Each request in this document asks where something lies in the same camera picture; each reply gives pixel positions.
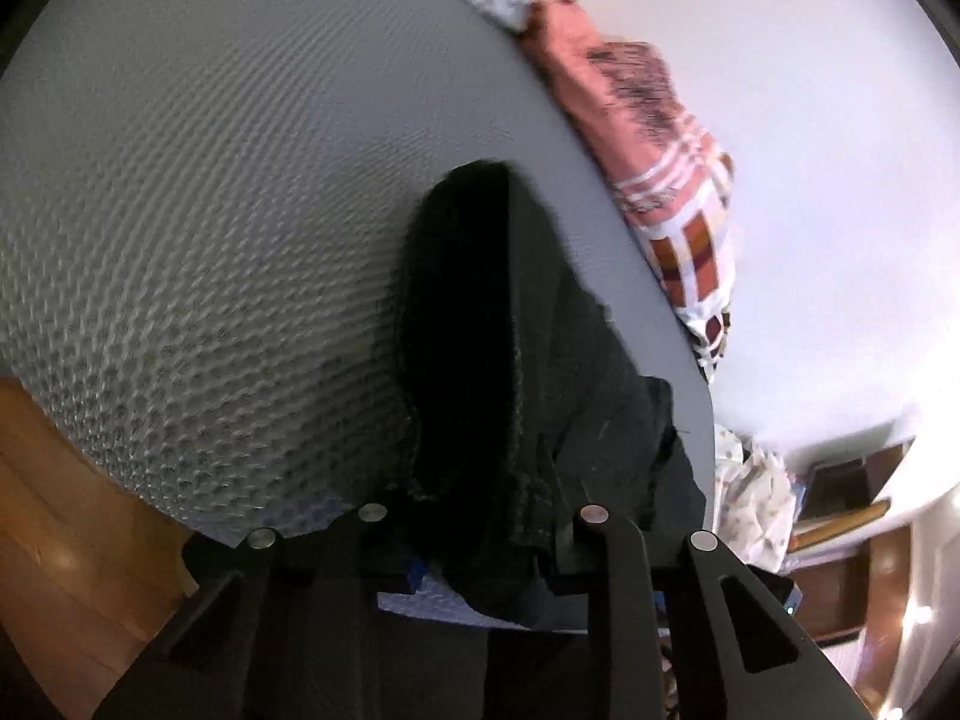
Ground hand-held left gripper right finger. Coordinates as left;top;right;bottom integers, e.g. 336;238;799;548
540;506;878;720

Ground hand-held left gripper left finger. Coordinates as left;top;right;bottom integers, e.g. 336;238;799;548
90;502;488;720

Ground black pants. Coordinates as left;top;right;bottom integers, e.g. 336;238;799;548
394;160;710;631

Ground white patterned cloth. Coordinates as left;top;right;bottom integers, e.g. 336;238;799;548
712;426;797;572

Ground wooden cabinet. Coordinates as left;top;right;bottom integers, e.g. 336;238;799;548
780;439;931;713

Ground grey textured mat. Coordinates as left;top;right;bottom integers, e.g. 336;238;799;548
0;0;717;631

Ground pink checked blanket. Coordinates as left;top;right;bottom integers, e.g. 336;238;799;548
435;0;740;383

